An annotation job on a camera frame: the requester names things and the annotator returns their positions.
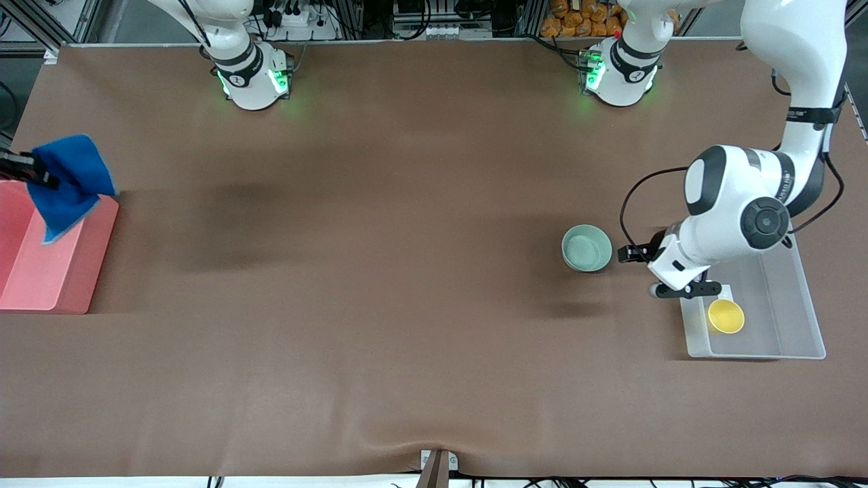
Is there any clear plastic bin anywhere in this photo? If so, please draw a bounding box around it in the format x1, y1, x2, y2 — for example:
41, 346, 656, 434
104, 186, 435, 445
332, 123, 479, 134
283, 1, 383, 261
680, 234, 827, 360

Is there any orange snack bag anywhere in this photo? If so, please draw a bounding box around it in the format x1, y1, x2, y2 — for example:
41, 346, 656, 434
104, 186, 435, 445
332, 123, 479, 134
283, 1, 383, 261
540, 0, 681, 39

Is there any white power strip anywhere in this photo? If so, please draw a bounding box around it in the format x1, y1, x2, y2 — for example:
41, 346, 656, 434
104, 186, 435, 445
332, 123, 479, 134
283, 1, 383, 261
267, 5, 340, 41

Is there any pink plastic bin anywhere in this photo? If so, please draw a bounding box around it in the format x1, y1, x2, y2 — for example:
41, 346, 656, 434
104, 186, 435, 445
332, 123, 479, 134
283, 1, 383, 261
0, 180, 120, 314

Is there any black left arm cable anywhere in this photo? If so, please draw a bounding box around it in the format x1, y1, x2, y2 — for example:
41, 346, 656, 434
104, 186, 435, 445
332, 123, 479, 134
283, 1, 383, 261
619, 166, 690, 251

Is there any metal table bracket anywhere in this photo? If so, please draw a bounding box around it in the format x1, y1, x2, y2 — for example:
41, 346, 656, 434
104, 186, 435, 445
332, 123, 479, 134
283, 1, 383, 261
419, 449, 459, 488

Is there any pale green bowl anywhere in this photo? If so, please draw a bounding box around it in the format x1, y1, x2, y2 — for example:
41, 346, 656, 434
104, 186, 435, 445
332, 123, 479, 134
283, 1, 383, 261
561, 224, 613, 273

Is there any aluminium frame profile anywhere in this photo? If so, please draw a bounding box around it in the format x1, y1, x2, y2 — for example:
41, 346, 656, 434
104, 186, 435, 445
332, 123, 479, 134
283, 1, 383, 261
0, 0, 102, 55

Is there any yellow plastic cup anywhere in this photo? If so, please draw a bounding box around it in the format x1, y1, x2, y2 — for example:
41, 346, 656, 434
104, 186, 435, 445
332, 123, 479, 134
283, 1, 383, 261
708, 299, 745, 334

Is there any brown table cover mat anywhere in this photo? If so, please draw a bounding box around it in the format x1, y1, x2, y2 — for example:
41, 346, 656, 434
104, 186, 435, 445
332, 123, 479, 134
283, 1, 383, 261
0, 37, 868, 479

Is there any blue microfibre cloth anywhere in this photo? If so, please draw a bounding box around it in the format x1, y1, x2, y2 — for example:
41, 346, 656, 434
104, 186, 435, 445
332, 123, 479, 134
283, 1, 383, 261
26, 134, 117, 245

